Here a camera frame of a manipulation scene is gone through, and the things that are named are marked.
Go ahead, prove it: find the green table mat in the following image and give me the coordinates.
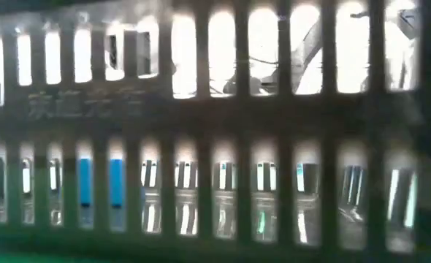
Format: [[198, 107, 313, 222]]
[[0, 251, 136, 263]]

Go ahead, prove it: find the black plastic basket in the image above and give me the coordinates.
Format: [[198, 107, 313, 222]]
[[0, 0, 431, 256]]

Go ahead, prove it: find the blue cube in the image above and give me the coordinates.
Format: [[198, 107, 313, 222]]
[[78, 158, 126, 208]]

